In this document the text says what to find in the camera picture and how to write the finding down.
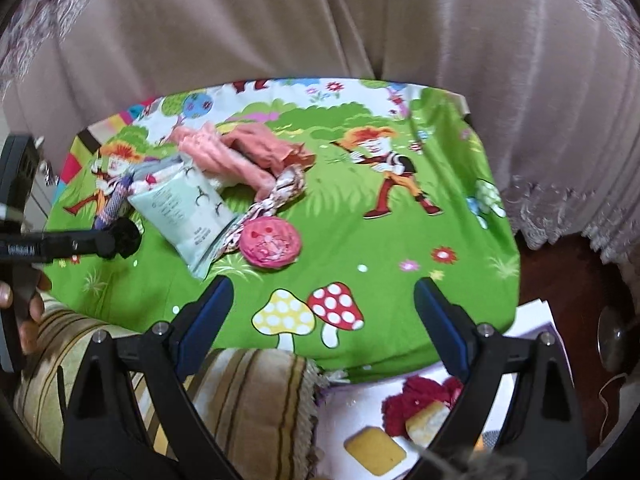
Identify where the dark red fluffy cloth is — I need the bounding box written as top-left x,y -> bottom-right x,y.
381,376 -> 463,437

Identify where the yellow sponge block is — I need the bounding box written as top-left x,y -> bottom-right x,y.
406,401 -> 450,448

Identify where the white purple storage box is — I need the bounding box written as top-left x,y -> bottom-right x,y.
314,299 -> 576,480

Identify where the white ornate cabinet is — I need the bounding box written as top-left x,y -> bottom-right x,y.
22,136 -> 60,232

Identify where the green cartoon print tablecloth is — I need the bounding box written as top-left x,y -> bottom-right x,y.
47,78 -> 520,382

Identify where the pink white patterned cloth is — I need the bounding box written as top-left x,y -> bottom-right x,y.
213,165 -> 306,261

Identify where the striped beige cushion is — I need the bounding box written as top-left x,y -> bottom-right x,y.
12,291 -> 327,480

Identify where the phone on gripper mount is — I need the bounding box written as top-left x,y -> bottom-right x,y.
0,133 -> 40,234

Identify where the beige pink curtain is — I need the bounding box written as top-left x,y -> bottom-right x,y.
1,0 -> 639,261

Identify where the salmon pink towel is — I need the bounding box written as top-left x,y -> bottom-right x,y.
167,122 -> 316,202

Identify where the black fuzzy ball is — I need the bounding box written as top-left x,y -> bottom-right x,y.
103,218 -> 142,259

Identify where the yellow flat sponge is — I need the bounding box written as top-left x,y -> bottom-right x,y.
344,426 -> 407,477

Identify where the light blue wipes pack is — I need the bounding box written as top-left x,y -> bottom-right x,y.
128,174 -> 238,280

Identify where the purple knitted sock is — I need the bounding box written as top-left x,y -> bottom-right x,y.
93,172 -> 134,230

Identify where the pink round folded bag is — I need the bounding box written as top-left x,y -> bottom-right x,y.
239,217 -> 302,269

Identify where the person's left hand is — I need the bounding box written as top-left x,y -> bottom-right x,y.
0,268 -> 53,356

